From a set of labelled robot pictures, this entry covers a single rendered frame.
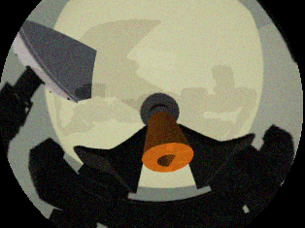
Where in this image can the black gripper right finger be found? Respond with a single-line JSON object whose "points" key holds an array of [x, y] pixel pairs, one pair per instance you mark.
{"points": [[209, 155]]}

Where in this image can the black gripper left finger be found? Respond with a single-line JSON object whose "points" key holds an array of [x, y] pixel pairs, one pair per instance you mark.
{"points": [[123, 161]]}

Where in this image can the orange knob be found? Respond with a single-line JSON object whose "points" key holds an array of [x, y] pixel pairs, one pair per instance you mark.
{"points": [[166, 148]]}

